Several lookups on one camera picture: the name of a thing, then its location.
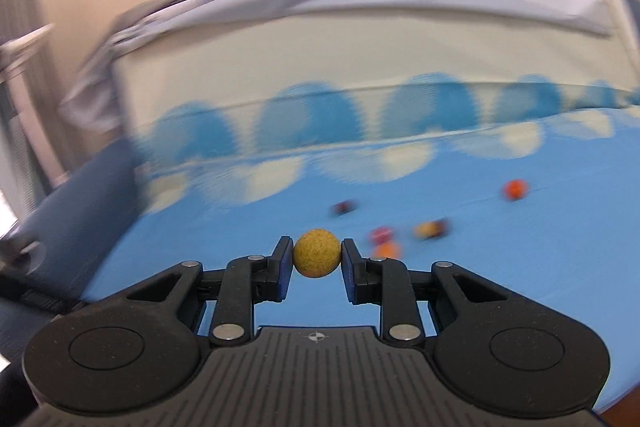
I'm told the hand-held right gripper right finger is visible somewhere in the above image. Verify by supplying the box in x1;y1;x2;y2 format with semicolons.
341;237;521;345

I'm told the yellow-brown longan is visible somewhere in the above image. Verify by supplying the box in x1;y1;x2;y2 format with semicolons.
293;229;343;280

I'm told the blue fan-printed blanket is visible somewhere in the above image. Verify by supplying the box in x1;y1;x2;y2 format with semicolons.
82;0;640;413

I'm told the blue denim sofa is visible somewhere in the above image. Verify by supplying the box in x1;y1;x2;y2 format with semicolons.
0;139;151;358

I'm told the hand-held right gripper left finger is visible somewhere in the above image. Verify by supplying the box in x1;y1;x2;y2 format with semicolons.
112;235;295;345

